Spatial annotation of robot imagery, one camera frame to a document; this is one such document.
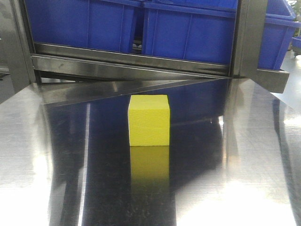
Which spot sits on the blue bin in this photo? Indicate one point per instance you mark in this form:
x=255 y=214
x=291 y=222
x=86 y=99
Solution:
x=279 y=28
x=203 y=34
x=97 y=24

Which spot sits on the blue bin behind left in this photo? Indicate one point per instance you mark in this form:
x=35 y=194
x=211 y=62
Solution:
x=97 y=24

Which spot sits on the yellow foam block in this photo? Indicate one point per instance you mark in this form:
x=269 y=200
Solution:
x=149 y=120

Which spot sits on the blue bin behind right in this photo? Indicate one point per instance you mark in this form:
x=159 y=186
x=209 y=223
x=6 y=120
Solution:
x=279 y=28

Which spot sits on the steel shelf rack near table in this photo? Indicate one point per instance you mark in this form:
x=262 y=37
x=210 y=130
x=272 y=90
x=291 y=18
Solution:
x=27 y=59

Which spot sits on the blue bin behind centre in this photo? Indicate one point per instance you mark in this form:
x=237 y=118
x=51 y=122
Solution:
x=203 y=34

